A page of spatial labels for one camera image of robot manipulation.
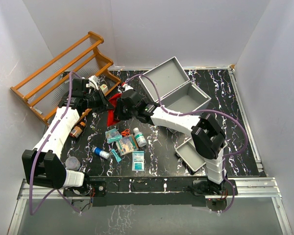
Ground purple cable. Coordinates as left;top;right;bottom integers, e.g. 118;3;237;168
123;72;248;213
29;70;83;216

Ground brown glass bottle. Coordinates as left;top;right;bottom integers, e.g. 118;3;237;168
69;121;86;139

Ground orange handled scissors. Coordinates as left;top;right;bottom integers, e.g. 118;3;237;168
121;129;131;137

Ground black base frame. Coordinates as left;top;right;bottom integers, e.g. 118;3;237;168
64;176;238;208

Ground teal small packet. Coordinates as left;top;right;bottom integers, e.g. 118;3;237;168
111;149;122;163

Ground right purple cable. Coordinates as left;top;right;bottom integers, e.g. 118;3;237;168
123;72;248;213

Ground white medicine box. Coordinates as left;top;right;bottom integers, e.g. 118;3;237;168
100;84;109;94

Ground grey metal case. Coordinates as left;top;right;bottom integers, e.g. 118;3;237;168
139;57;211;113

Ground clear plastic cup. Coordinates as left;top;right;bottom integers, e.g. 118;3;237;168
65;156;81;171

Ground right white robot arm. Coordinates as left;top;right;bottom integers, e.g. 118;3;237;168
109;89;226;194

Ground white green-label pill bottle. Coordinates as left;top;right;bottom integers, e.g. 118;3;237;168
133;128;147;147

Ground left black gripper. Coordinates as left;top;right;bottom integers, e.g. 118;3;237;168
84;87;115;114

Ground grey divider tray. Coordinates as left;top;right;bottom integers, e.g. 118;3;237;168
175;138;206;172

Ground blue white tube bottle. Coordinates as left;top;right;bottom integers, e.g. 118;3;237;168
92;147;110;160

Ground teal mask packet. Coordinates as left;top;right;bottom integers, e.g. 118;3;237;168
105;128;123;144

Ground wooden shelf rack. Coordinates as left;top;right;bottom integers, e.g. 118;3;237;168
10;31;121;126

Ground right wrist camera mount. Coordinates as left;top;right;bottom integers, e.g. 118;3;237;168
121;83;134;94

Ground teal white wipe sachet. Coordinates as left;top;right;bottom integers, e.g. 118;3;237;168
132;151;145;171

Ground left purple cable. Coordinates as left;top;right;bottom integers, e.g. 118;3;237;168
29;70;83;216

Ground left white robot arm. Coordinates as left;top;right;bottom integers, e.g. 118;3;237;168
22;76;113;195

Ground bandage packet bundle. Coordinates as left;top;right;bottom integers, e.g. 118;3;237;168
116;135;139;156

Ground red first aid pouch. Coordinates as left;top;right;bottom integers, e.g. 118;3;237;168
106;93;122;127

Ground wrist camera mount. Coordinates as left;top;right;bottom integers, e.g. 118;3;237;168
86;75;100;91
121;83;134;94

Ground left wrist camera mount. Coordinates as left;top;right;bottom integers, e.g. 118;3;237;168
86;75;100;91

